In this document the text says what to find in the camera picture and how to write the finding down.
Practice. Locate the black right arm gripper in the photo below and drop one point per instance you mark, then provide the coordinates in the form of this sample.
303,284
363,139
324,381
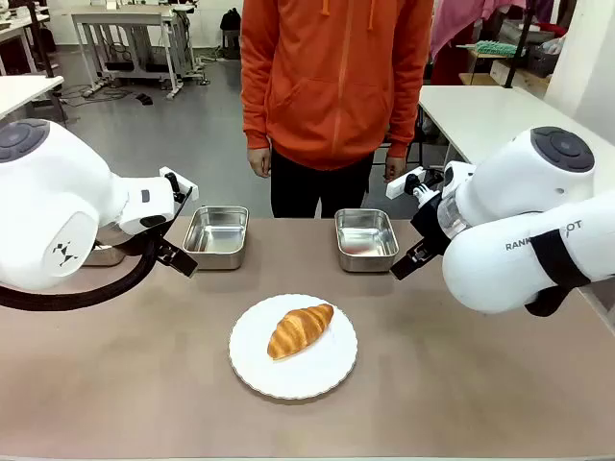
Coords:
430,223

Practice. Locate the golden croissant bread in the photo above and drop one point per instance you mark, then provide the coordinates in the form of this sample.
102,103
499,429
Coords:
299,331

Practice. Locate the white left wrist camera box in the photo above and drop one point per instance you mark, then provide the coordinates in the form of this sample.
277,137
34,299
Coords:
182,178

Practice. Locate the white scalloped plate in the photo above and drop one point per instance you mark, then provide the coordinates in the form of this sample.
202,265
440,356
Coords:
293,370

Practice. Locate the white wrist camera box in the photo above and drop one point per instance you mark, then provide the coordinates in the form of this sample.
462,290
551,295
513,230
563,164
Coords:
182,178
401,185

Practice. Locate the green knitted cloth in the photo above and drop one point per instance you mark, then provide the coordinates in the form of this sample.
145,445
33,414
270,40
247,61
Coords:
492,47

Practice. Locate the person in orange hoodie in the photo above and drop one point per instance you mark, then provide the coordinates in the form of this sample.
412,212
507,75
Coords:
331,81

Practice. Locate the black backpack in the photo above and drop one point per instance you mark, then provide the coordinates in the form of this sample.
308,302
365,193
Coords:
230,21

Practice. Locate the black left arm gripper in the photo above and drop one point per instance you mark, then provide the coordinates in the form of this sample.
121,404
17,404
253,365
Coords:
157,249

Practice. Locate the long white side table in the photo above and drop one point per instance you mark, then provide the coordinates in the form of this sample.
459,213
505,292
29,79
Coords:
485,115

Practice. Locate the white height-adjustable desk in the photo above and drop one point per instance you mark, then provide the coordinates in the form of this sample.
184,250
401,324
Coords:
130,29

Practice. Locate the person's left hand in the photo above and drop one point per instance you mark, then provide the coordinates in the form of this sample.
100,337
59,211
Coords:
397,169

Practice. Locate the white desk with black post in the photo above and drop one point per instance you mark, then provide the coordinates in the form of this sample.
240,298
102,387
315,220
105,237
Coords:
21,91

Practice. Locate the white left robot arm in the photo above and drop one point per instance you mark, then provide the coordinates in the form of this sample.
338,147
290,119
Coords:
53,192

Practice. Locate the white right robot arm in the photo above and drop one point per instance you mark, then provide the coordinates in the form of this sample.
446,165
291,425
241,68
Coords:
509,192

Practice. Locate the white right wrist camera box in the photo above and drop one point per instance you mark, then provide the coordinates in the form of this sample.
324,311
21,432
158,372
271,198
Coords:
401,185

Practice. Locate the grey plastic crate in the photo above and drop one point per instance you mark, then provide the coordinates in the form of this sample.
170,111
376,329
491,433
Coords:
543,60

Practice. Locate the person's right hand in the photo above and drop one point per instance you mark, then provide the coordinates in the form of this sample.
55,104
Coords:
260,163

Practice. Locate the pink hanging cloth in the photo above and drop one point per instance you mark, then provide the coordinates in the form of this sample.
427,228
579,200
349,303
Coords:
456,21

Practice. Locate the black stand pole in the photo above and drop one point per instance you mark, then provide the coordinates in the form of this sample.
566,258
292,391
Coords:
520,43

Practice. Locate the steel rectangular container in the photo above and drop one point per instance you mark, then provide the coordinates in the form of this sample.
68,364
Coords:
216,235
366,238
105,254

